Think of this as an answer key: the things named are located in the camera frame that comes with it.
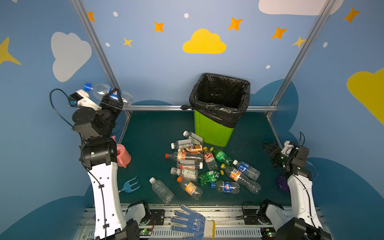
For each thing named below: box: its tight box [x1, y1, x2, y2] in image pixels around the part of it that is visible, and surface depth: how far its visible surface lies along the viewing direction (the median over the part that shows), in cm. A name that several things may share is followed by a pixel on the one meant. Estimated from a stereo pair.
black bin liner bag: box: [180, 73, 251, 128], surface depth 85 cm
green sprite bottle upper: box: [209, 147, 234, 166], surface depth 94 cm
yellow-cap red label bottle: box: [203, 146, 218, 171], surface depth 93 cm
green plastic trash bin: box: [194, 109, 235, 147], surface depth 90 cm
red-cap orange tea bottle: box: [165, 151, 204, 162], surface depth 94 cm
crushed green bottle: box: [198, 170, 220, 185], surface depth 88 cm
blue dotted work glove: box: [170, 204, 216, 240], surface depth 73 cm
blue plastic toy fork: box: [118, 175, 141, 193], surface depth 85 cm
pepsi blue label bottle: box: [211, 180, 241, 194], surface depth 82 cm
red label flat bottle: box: [178, 165, 196, 170], surface depth 89 cm
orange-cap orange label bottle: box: [177, 176, 203, 200], surface depth 82 cm
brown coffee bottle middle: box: [184, 144, 203, 153], surface depth 97 cm
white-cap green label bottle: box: [170, 167, 199, 182], surface depth 86 cm
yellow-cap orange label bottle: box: [220, 163, 262, 195], surface depth 86 cm
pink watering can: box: [110, 136, 132, 169], surface depth 88 cm
